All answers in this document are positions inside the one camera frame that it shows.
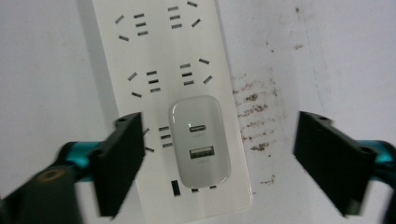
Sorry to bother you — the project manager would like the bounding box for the white power strip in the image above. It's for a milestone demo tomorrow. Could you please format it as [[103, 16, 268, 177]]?
[[91, 0, 254, 224]]

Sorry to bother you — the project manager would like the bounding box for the white table mat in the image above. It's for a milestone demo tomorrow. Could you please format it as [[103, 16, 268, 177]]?
[[0, 0, 396, 224]]

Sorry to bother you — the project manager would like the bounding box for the white charger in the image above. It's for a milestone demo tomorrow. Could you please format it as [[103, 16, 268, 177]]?
[[168, 94, 233, 189]]

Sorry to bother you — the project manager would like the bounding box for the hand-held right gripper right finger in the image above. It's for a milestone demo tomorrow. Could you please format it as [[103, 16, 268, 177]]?
[[292, 110, 396, 217]]

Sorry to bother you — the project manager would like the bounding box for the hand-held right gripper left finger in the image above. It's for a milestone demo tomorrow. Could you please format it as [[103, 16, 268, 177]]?
[[58, 111, 147, 218]]

